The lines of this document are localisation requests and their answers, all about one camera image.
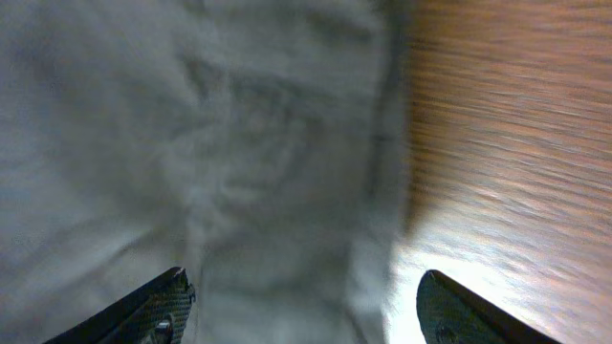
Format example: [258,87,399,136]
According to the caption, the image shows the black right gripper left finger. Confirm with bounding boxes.
[45,267,195,344]

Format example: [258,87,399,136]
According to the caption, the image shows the grey cargo shorts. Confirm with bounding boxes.
[1,1,410,343]

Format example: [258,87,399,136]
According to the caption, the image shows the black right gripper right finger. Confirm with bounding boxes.
[416,269,560,344]

